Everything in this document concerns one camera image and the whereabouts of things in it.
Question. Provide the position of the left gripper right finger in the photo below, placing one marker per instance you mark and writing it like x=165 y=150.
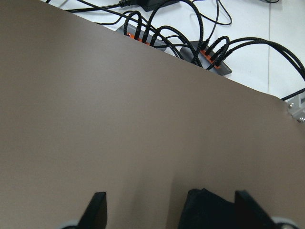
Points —
x=249 y=214

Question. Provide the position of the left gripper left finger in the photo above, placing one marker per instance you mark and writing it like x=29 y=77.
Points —
x=95 y=215

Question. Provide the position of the black printed t-shirt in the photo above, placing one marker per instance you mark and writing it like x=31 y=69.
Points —
x=206 y=210

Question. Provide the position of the power strip with orange plugs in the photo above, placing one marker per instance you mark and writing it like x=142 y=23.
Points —
x=222 y=70

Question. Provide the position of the aluminium frame post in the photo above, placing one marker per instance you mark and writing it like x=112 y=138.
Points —
x=296 y=107

